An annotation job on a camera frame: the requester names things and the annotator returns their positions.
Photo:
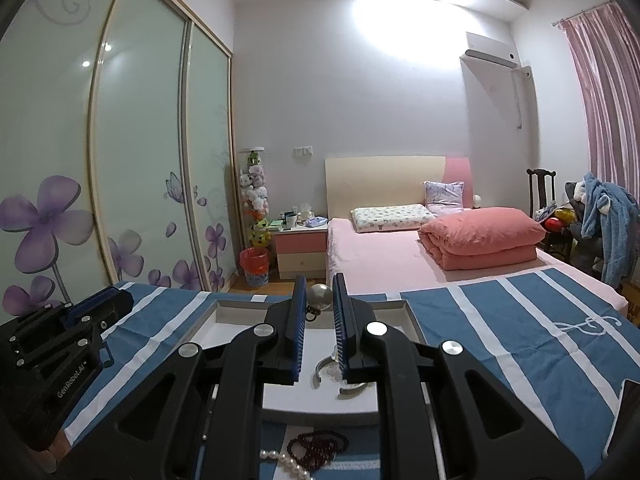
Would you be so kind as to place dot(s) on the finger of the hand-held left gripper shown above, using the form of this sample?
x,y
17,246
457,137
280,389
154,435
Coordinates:
x,y
35,330
115,305

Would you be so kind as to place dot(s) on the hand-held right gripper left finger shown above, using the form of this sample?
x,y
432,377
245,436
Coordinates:
x,y
299,325

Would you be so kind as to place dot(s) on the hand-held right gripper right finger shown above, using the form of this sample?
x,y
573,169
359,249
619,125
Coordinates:
x,y
340,330

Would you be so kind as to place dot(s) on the silver cuff bangle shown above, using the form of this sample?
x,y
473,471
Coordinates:
x,y
315,372

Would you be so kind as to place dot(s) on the grey shallow box tray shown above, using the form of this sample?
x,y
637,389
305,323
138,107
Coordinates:
x,y
320,405

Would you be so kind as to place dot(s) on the red trash bin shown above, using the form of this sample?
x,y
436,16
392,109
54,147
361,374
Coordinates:
x,y
255,265

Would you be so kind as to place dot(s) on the pink beige nightstand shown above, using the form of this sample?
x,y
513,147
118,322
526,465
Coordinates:
x,y
300,245

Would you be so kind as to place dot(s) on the bed with pink sheet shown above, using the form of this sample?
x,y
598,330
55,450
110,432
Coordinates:
x,y
370,255

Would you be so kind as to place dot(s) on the light blue cloth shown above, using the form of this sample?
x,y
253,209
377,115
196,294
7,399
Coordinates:
x,y
316,222

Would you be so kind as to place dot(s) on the tissue box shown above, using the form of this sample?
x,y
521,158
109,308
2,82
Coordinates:
x,y
305,214

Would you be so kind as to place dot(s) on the white patterned pillow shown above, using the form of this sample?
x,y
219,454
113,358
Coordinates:
x,y
390,217

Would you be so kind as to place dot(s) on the clear tube of plush toys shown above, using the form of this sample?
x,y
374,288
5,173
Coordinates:
x,y
255,190

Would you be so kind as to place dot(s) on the beige pink headboard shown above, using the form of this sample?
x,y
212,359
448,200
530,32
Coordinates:
x,y
380,180

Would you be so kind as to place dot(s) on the blue white striped tablecloth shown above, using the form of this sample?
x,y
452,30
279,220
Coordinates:
x,y
500,350

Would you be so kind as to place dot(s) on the folded pink quilt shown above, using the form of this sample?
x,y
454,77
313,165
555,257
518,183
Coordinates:
x,y
480,235

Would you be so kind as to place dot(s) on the lilac pillow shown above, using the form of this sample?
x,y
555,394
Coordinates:
x,y
445,194

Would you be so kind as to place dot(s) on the flower print sliding wardrobe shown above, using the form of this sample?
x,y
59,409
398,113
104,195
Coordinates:
x,y
140,135

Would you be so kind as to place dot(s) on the white round lamp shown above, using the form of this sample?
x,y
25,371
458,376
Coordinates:
x,y
477,201

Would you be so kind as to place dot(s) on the dark wooden chair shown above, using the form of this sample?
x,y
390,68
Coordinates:
x,y
540,185

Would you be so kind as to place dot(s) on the red yellow toy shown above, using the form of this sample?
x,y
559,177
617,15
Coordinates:
x,y
562,217

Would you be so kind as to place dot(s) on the grey chair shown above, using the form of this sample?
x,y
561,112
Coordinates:
x,y
585,250

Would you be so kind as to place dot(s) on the white air conditioner pipe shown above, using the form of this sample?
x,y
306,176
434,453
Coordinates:
x,y
517,110

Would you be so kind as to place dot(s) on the brown box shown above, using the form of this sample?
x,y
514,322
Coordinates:
x,y
632,305

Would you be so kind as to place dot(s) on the blue fleece garment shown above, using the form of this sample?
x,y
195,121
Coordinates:
x,y
615,220

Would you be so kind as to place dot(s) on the white air conditioner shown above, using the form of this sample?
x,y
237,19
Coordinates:
x,y
490,47

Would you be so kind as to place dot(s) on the pink curtain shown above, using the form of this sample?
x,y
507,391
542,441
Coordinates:
x,y
610,100

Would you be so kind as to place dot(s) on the white wall switch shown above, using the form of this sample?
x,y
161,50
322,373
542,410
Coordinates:
x,y
303,151

